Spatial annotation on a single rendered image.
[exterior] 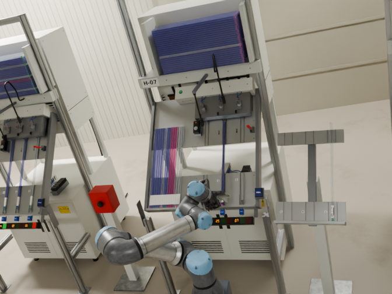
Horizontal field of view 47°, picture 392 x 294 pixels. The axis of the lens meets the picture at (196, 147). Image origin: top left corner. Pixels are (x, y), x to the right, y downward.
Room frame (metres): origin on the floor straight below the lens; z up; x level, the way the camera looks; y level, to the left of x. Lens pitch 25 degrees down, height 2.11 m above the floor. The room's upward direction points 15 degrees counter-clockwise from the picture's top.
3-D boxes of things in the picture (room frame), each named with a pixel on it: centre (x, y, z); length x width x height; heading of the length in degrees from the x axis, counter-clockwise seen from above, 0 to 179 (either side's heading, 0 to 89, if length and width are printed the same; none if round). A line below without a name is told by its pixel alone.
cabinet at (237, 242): (2.78, -0.17, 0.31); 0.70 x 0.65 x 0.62; 67
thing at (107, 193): (2.63, 0.67, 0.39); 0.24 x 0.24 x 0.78; 67
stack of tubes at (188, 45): (2.64, -0.18, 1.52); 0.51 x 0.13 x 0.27; 67
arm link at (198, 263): (1.70, 0.13, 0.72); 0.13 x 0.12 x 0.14; 26
